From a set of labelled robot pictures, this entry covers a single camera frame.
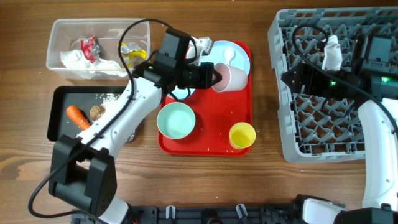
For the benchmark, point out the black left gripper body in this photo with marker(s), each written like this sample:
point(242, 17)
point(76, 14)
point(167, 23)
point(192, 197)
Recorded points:
point(204, 75)

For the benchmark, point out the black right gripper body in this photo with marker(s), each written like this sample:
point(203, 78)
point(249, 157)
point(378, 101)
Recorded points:
point(319, 84)

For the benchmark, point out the pink plastic cup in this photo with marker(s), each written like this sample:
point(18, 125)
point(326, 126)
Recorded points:
point(233, 78)

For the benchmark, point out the green bowl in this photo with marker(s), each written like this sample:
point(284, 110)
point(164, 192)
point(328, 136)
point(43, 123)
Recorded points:
point(176, 120)

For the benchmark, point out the yellow plastic cup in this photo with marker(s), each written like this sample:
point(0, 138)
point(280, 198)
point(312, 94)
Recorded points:
point(242, 135)

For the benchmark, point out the white rice pile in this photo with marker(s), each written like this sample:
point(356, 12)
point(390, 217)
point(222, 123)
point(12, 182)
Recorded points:
point(109, 100)

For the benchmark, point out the orange carrot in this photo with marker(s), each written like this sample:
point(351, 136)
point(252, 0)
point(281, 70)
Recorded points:
point(74, 113)

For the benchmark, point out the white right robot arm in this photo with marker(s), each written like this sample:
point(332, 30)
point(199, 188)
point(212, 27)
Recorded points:
point(374, 90)

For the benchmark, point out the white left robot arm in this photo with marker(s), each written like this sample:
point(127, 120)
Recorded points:
point(83, 170)

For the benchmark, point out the grey dishwasher rack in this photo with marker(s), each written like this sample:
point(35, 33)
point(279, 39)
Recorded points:
point(312, 129)

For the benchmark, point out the clear plastic waste bin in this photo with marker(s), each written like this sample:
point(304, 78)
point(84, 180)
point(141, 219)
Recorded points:
point(67, 34)

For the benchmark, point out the small light blue bowl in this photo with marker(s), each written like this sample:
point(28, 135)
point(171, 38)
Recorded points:
point(182, 94)

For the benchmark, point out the large light blue plate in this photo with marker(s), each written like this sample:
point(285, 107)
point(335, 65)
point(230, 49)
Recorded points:
point(217, 55)

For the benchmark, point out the white plastic spoon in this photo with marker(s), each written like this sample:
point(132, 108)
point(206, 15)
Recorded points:
point(229, 54)

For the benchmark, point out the red plastic tray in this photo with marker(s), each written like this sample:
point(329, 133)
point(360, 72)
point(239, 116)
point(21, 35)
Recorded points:
point(215, 114)

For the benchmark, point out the yellow foil wrapper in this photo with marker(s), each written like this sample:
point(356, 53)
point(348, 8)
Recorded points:
point(132, 50)

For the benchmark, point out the brown walnut shell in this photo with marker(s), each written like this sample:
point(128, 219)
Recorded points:
point(96, 112)

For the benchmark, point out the red foil wrapper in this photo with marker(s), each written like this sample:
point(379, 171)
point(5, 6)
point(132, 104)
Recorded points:
point(91, 50)

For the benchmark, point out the crumpled white tissue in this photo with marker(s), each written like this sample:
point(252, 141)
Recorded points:
point(75, 60)

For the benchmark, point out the black rectangular tray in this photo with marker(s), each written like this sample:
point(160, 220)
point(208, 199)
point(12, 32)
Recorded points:
point(84, 97)

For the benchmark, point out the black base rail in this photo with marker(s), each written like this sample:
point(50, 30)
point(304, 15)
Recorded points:
point(279, 213)

